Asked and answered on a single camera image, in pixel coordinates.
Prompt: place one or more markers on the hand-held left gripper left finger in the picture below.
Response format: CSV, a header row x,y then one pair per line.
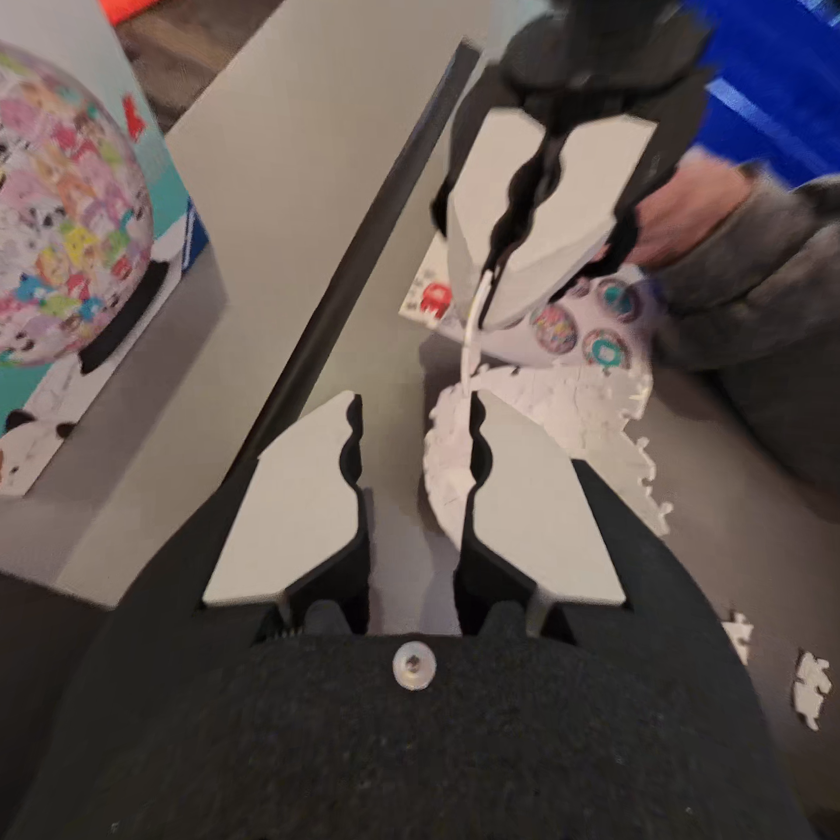
x,y
282,525

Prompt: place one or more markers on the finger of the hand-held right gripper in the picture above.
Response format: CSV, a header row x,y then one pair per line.
x,y
584,197
492,197

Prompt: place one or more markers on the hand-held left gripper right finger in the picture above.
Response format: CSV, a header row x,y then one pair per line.
x,y
545,525

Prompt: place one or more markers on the partly built white puzzle ball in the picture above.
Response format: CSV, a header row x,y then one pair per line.
x,y
591,420

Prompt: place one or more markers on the white puzzle piece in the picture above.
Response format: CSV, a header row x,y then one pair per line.
x,y
813,689
739,637
475,315

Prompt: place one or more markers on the person's right forearm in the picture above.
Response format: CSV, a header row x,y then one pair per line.
x,y
775,315

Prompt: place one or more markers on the colourful puzzle ball box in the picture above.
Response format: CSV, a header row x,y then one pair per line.
x,y
79,223

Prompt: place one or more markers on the person's right hand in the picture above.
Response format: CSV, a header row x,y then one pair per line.
x,y
696,204

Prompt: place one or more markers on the printed instruction sheet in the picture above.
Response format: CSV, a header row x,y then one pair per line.
x,y
578,322

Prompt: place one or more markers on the blue plastic bin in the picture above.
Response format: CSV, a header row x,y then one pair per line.
x,y
775,79

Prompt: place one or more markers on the orange object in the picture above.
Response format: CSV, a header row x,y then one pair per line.
x,y
131,9

